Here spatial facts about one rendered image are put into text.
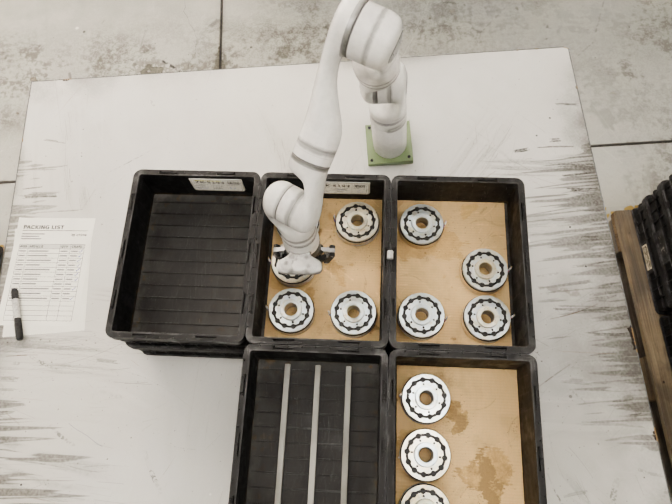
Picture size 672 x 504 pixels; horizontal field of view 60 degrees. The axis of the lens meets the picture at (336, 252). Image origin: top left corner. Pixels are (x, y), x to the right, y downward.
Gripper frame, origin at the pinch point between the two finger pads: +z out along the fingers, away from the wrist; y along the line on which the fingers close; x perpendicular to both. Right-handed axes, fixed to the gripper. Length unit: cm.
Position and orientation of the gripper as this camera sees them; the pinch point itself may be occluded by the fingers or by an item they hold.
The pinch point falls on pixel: (307, 262)
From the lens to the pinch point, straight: 133.0
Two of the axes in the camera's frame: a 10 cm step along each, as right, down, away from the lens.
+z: 0.4, 3.4, 9.4
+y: -10.0, -0.1, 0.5
